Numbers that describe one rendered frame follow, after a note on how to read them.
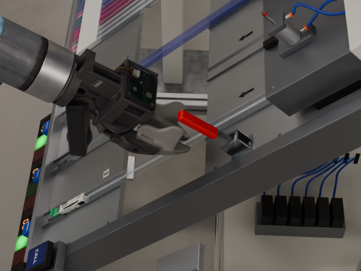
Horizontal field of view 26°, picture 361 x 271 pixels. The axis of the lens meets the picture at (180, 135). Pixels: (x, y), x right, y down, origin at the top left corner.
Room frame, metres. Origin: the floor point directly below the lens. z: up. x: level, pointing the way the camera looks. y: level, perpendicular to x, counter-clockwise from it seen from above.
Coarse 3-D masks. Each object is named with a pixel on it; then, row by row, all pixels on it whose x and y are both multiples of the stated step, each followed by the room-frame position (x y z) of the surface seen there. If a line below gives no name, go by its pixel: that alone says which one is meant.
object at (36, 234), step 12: (72, 12) 1.18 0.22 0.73; (72, 24) 1.15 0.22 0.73; (72, 36) 1.12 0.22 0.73; (60, 108) 0.93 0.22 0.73; (60, 120) 0.90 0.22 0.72; (48, 132) 0.87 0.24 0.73; (60, 132) 0.88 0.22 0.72; (48, 144) 0.84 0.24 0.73; (48, 156) 0.82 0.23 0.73; (48, 168) 0.79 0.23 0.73; (48, 180) 0.77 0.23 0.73; (48, 192) 0.75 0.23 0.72; (36, 204) 0.72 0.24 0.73; (48, 204) 0.72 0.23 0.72; (36, 216) 0.69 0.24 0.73; (36, 228) 0.67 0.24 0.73; (36, 240) 0.65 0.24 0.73
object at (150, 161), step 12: (264, 96) 0.67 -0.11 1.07; (240, 108) 0.67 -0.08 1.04; (252, 108) 0.67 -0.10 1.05; (216, 120) 0.68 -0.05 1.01; (228, 120) 0.67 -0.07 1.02; (192, 132) 0.68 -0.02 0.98; (192, 144) 0.67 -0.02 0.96; (156, 156) 0.68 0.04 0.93; (168, 156) 0.67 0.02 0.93; (132, 168) 0.68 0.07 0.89; (144, 168) 0.67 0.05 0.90; (108, 180) 0.69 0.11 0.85; (120, 180) 0.67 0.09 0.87; (84, 192) 0.69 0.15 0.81; (96, 192) 0.68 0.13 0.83
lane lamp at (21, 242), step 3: (18, 237) 0.70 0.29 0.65; (21, 237) 0.70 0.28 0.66; (24, 237) 0.69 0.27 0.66; (18, 240) 0.69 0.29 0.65; (21, 240) 0.69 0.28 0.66; (24, 240) 0.69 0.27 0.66; (18, 243) 0.69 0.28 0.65; (21, 243) 0.68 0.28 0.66; (24, 243) 0.68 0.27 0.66; (18, 246) 0.68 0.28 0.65; (21, 246) 0.68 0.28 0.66; (24, 246) 0.67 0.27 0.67; (15, 249) 0.68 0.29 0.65; (18, 249) 0.67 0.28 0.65
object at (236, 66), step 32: (224, 0) 0.93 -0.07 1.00; (256, 0) 0.88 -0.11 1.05; (224, 32) 0.86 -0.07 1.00; (256, 32) 0.81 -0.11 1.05; (224, 64) 0.79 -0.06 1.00; (256, 64) 0.75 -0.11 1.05; (224, 96) 0.73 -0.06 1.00; (352, 96) 0.60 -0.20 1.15; (224, 128) 0.67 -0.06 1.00; (256, 128) 0.64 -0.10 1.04; (288, 128) 0.61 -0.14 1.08; (224, 160) 0.61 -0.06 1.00
